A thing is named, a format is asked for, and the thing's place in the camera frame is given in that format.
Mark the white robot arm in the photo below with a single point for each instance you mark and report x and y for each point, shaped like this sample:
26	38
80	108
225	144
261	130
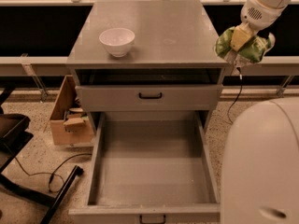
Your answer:
260	167

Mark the grey drawer cabinet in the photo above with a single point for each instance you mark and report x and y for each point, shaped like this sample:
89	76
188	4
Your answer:
174	45

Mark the green jalapeno chip bag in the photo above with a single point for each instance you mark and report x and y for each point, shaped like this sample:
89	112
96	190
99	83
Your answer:
251	53

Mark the black top drawer handle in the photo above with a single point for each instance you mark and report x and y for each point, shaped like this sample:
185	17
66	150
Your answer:
156	96

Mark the grey metal railing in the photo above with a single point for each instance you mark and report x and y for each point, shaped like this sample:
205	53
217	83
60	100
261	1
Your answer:
41	32

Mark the black middle drawer handle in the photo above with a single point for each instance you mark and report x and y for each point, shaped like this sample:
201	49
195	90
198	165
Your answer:
152	219

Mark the white ceramic bowl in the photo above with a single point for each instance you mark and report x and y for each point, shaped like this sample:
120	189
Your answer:
117	41

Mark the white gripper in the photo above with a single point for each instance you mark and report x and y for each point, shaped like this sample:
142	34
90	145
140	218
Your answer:
258	15

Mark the cardboard box with scraps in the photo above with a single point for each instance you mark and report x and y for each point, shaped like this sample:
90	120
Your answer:
69	124

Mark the closed grey top drawer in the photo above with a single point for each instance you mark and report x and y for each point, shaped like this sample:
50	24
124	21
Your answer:
125	97

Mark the open grey middle drawer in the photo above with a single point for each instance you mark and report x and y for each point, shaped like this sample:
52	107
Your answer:
150	163

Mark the black drawer handle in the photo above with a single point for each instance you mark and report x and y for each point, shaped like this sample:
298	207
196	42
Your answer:
152	219
156	96

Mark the black chair frame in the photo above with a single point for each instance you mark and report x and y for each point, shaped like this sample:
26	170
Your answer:
41	165

